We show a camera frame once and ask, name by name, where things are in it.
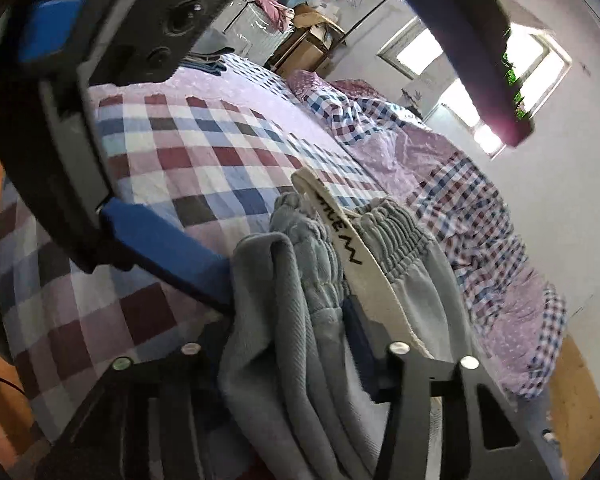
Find checked and dotted duvet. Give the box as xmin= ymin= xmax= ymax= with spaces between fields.
xmin=285 ymin=67 xmax=568 ymax=401

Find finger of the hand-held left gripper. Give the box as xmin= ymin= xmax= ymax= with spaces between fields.
xmin=367 ymin=0 xmax=536 ymax=148
xmin=0 ymin=75 xmax=238 ymax=313

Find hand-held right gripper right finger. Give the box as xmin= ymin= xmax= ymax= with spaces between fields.
xmin=347 ymin=300 xmax=556 ymax=480

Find maroon patterned pillow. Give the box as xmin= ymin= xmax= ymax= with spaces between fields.
xmin=330 ymin=77 xmax=396 ymax=101

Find pink cloth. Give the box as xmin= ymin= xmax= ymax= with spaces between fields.
xmin=242 ymin=0 xmax=296 ymax=33

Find cardboard box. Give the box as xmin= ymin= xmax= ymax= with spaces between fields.
xmin=292 ymin=7 xmax=346 ymax=31
xmin=275 ymin=27 xmax=346 ymax=73

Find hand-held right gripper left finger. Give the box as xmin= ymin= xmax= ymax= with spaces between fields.
xmin=35 ymin=340 xmax=231 ymax=480

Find pale grey-blue pants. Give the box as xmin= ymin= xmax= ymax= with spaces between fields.
xmin=217 ymin=167 xmax=481 ymax=480

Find window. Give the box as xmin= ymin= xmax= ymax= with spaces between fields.
xmin=500 ymin=22 xmax=573 ymax=126
xmin=377 ymin=25 xmax=448 ymax=81

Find silver suitcase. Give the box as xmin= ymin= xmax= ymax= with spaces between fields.
xmin=225 ymin=0 xmax=286 ymax=63

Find stack of folded clothes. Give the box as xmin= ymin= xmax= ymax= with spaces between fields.
xmin=180 ymin=27 xmax=238 ymax=78

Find wooden headboard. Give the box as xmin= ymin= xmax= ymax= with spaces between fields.
xmin=545 ymin=335 xmax=600 ymax=461

